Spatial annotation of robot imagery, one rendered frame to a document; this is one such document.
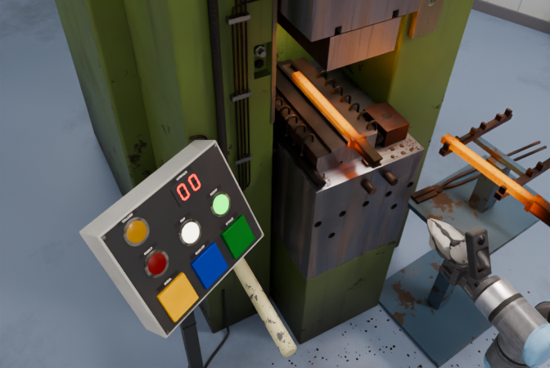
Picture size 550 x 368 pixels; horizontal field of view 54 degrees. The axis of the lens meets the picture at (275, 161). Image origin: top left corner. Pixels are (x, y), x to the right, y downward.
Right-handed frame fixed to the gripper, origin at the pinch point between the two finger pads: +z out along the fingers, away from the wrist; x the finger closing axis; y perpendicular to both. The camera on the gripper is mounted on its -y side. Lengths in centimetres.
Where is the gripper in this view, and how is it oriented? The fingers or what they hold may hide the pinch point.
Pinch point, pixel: (432, 221)
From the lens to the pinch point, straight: 137.5
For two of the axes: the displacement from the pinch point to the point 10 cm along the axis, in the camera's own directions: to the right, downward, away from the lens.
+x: 8.8, -3.3, 3.4
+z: -4.7, -6.3, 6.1
